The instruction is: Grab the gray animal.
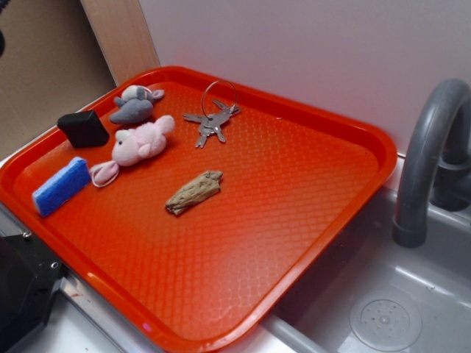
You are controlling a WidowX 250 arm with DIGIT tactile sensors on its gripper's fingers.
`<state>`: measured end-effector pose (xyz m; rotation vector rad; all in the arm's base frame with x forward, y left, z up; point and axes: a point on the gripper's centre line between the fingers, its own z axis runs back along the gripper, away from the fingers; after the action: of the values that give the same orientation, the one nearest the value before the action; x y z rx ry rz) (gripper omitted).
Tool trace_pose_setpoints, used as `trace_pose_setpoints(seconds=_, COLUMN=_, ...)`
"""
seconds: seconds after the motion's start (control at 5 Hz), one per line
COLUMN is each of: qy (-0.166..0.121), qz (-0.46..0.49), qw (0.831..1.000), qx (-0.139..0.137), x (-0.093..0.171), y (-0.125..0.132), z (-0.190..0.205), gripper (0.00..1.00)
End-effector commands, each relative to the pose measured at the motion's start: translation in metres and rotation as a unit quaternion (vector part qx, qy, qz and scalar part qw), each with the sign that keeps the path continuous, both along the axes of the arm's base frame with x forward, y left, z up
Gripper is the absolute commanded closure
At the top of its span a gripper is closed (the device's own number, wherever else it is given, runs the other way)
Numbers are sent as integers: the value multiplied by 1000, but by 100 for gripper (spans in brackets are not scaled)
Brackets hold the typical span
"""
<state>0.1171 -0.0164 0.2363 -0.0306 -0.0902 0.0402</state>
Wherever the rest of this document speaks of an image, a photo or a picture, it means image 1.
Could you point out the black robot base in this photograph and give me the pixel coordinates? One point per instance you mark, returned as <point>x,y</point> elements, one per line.
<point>30,279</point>

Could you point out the pink plush animal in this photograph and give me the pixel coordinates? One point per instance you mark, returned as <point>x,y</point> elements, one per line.
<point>131,147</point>

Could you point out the gray plush animal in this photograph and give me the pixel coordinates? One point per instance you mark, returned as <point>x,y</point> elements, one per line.
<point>135,104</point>

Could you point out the brown wood piece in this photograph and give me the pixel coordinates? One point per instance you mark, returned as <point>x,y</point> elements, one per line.
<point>196,191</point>

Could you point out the blue and white sponge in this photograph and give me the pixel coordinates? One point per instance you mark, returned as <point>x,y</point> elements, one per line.
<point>63,185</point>

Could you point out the black rectangular block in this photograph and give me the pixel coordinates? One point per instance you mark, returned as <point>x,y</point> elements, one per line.
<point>83,129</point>

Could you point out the gray plastic sink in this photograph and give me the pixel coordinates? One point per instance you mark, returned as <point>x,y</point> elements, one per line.
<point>365,293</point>

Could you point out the wooden board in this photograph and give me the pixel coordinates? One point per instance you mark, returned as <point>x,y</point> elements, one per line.
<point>123,36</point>

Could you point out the gray plastic faucet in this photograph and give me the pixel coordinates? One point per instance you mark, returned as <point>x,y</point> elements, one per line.
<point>436,170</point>

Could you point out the silver keys on ring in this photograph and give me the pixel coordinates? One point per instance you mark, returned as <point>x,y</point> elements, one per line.
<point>211,124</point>

